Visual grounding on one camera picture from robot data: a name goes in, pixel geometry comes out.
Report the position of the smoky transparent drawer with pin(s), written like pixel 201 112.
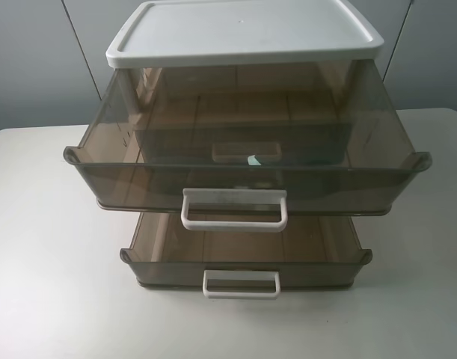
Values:
pixel 312 252
pixel 379 163
pixel 272 145

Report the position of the white plastic drawer cabinet frame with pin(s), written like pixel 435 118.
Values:
pixel 272 59

